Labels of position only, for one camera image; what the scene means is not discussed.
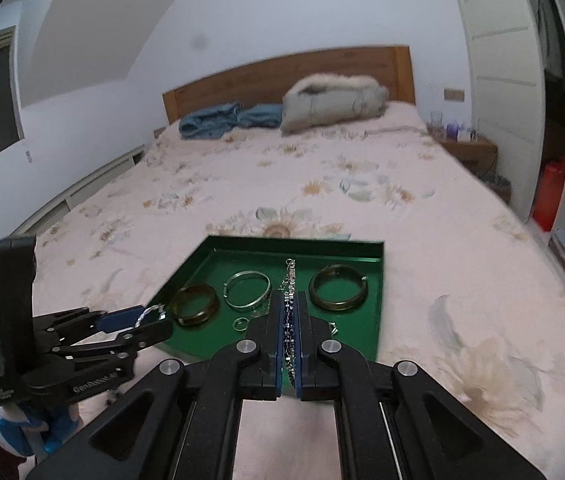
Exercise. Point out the clear drinking glass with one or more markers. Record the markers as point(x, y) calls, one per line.
point(436, 124)

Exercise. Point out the blue folded blanket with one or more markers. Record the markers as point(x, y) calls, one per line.
point(207, 122)
point(262, 116)

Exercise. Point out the large thin silver bangle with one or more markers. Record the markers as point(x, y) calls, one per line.
point(247, 306)

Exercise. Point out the purple white box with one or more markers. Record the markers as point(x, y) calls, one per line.
point(459, 131)

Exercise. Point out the wooden headboard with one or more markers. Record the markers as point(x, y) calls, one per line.
point(262, 80)

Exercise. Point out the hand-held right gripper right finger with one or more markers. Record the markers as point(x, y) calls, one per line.
point(301, 350)

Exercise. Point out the dark brown bangle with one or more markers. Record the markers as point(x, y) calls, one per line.
point(337, 306)

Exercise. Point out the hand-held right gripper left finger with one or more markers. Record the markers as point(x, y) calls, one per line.
point(276, 350)

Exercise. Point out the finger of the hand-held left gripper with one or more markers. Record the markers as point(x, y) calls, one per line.
point(120, 320)
point(137, 340)

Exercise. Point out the amber orange bangle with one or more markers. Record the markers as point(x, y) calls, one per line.
point(195, 321)

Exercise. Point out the red container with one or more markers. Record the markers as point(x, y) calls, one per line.
point(549, 195)

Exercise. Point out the green rectangular tray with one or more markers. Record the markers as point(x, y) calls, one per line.
point(357, 320)

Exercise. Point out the wooden nightstand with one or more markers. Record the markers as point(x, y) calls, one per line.
point(467, 152)

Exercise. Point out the white wardrobe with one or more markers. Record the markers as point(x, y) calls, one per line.
point(502, 60)

